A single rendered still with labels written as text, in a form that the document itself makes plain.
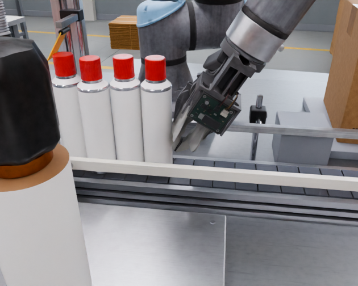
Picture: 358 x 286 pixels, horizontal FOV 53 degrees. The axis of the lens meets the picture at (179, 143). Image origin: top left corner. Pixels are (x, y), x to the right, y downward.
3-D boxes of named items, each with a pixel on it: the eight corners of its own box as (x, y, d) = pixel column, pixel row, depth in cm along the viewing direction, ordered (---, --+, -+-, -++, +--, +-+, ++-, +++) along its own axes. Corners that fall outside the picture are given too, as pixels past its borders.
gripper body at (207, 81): (177, 115, 53) (222, 45, 47) (183, 93, 60) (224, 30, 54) (220, 141, 54) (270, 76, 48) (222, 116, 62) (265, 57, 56)
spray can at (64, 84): (59, 164, 67) (38, 56, 57) (76, 151, 72) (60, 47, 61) (83, 170, 66) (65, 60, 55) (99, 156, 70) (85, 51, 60)
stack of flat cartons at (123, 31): (109, 48, 459) (107, 22, 443) (122, 38, 504) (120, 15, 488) (159, 50, 450) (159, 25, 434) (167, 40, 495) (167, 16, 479)
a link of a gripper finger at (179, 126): (154, 155, 59) (182, 112, 55) (160, 138, 64) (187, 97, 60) (170, 164, 60) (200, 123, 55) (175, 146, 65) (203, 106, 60)
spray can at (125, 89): (113, 171, 66) (102, 60, 55) (121, 156, 70) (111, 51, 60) (142, 173, 65) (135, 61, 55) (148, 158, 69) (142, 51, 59)
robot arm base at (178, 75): (130, 101, 90) (126, 63, 85) (143, 80, 103) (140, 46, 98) (191, 102, 88) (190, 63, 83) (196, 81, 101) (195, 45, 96)
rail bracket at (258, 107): (244, 185, 70) (253, 108, 62) (243, 164, 76) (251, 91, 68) (261, 186, 70) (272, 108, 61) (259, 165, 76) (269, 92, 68)
